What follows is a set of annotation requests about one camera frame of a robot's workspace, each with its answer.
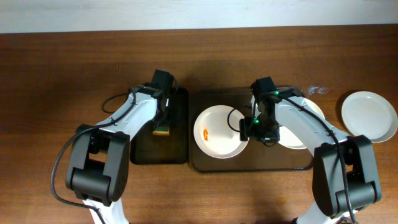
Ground yellow green sponge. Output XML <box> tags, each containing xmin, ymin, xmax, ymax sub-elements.
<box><xmin>152</xmin><ymin>124</ymin><xmax>170</xmax><ymax>136</ymax></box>

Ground pink white plate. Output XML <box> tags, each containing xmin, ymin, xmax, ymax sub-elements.
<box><xmin>193</xmin><ymin>105</ymin><xmax>249</xmax><ymax>159</ymax></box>

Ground white plate front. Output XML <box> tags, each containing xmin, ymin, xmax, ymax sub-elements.
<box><xmin>341</xmin><ymin>91</ymin><xmax>397</xmax><ymax>142</ymax></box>

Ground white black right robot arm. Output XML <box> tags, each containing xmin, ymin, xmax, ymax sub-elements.
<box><xmin>239</xmin><ymin>89</ymin><xmax>381</xmax><ymax>223</ymax></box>

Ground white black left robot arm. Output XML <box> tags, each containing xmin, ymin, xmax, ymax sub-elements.
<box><xmin>64</xmin><ymin>84</ymin><xmax>178</xmax><ymax>223</ymax></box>

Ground large brown serving tray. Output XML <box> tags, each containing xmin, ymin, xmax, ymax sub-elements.
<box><xmin>188</xmin><ymin>88</ymin><xmax>313</xmax><ymax>173</ymax></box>

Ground small black water tray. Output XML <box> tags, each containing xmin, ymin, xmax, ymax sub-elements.
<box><xmin>130</xmin><ymin>88</ymin><xmax>189</xmax><ymax>165</ymax></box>

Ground orange sauce stain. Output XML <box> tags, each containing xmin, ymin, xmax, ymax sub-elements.
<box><xmin>203</xmin><ymin>129</ymin><xmax>208</xmax><ymax>141</ymax></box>

